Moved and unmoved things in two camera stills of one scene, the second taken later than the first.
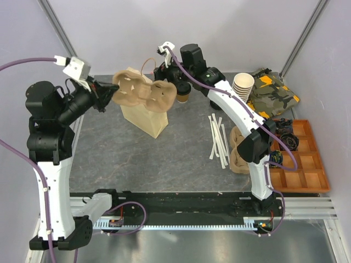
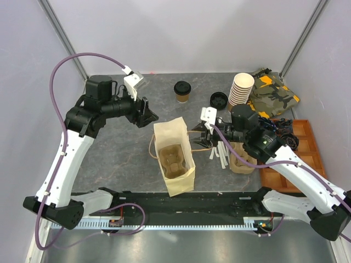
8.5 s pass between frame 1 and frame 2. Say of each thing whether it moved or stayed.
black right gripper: moved
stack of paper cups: stayed
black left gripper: moved
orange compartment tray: stayed
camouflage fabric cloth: stayed
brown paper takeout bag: moved
